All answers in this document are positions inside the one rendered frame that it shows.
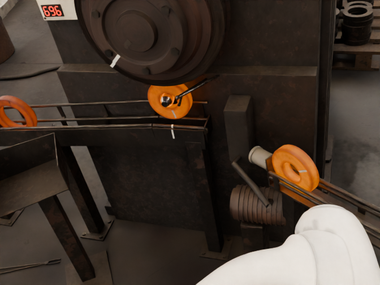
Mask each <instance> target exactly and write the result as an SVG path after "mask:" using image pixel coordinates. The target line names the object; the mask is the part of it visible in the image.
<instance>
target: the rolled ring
mask: <svg viewBox="0 0 380 285"><path fill-rule="evenodd" d="M4 106H11V107H13V108H15V109H17V110H18V111H20V112H21V113H22V114H23V116H24V117H25V119H26V122H27V124H26V125H20V124H17V123H15V122H13V121H12V120H10V119H9V118H8V117H7V115H6V114H5V112H4V109H3V107H4ZM0 125H1V126H2V127H34V126H36V125H37V117H36V115H35V113H34V111H33V110H32V108H31V107H30V106H29V105H28V104H27V103H25V102H24V101H23V100H21V99H19V98H17V97H14V96H2V97H0Z"/></svg>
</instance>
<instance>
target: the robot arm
mask: <svg viewBox="0 0 380 285"><path fill-rule="evenodd" d="M196 285H380V268H379V265H378V261H377V258H376V256H375V253H374V249H373V247H372V244H371V242H370V240H369V237H368V235H367V233H366V231H365V229H364V228H363V226H362V224H361V223H360V221H359V220H358V219H357V218H356V217H355V215H354V214H352V213H351V212H350V211H348V210H345V208H343V207H340V206H336V205H318V206H314V207H312V208H310V209H309V210H308V211H306V212H304V213H303V215H302V216H301V217H300V219H299V221H298V223H297V225H296V227H295V235H291V236H289V237H288V238H287V239H286V241H285V242H284V244H283V245H281V246H279V247H276V248H270V249H264V250H260V251H255V252H250V253H247V254H244V255H242V256H239V257H237V258H234V259H233V260H231V261H229V262H227V263H225V264H224V265H222V266H221V267H219V268H217V269H216V270H214V271H213V272H212V273H210V274H209V275H208V276H206V277H205V278H204V279H203V280H201V281H200V282H198V283H197V284H196Z"/></svg>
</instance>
